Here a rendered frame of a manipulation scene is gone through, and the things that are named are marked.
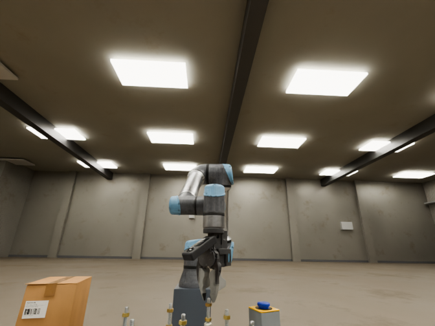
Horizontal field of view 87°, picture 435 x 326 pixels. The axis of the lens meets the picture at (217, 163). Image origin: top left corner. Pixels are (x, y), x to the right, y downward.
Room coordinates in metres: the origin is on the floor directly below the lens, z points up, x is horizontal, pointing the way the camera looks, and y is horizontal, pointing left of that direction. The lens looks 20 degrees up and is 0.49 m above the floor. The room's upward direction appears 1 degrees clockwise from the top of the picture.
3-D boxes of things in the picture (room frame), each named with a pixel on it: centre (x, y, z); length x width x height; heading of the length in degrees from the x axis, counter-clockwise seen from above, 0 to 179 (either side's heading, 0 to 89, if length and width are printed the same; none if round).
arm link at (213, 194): (0.82, 0.01, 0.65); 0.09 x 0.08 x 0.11; 177
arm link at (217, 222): (0.82, 0.01, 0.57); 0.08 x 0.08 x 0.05
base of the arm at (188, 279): (1.34, 0.11, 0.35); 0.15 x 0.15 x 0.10
